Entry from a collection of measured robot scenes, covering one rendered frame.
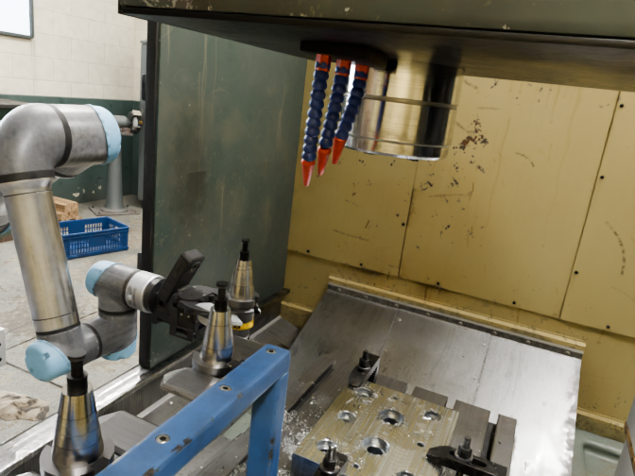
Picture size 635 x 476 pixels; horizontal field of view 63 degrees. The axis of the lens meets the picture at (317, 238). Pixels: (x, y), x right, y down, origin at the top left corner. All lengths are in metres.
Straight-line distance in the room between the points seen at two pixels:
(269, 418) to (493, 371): 1.12
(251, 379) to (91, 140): 0.59
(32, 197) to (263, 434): 0.55
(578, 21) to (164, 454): 0.49
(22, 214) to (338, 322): 1.17
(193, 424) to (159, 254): 0.85
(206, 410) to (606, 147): 1.42
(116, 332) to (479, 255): 1.18
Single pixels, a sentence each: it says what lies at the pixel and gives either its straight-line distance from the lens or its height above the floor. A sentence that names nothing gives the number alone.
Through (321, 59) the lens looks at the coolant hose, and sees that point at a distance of 0.58.
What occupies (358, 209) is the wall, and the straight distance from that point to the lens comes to 1.87.
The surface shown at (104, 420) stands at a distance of 0.61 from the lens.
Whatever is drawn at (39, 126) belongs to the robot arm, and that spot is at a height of 1.46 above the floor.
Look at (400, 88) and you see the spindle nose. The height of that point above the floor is 1.59.
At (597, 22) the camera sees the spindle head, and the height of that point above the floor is 1.64.
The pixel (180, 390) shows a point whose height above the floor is 1.22.
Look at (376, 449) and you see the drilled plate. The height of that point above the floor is 0.97.
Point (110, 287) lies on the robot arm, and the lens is 1.07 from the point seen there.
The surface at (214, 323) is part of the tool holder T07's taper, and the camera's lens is 0.67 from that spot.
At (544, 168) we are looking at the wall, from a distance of 1.74.
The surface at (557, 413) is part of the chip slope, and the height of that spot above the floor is 0.76.
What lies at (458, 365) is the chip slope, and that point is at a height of 0.78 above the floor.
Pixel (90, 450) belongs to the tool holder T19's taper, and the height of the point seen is 1.24.
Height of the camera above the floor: 1.57
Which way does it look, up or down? 16 degrees down
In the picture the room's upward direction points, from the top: 7 degrees clockwise
